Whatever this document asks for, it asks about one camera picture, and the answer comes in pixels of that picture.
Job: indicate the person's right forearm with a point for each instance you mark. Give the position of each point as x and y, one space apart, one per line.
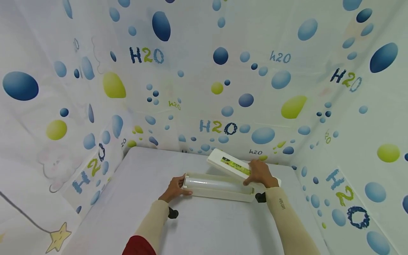
287 219

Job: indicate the white dispenser box base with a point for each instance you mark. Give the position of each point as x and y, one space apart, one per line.
220 195

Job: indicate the clear cling film roll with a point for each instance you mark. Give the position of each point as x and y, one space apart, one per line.
216 185

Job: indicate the person's left fingers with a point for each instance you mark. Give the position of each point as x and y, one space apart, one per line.
180 180

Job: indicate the person's right hand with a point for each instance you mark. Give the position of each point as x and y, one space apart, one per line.
263 175

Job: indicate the person's left hand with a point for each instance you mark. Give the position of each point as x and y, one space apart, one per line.
173 189

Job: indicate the white dispenser lid green label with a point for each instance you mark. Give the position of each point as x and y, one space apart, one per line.
229 163

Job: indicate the person's left thumb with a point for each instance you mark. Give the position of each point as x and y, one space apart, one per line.
187 193

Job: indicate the person's left forearm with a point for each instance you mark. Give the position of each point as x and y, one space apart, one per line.
153 226

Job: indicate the person's right thumb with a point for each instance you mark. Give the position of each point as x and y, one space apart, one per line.
249 181

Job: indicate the black wrist band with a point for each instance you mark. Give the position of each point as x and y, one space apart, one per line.
260 197
173 213

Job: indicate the person's right fingers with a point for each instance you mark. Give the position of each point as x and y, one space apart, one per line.
256 165

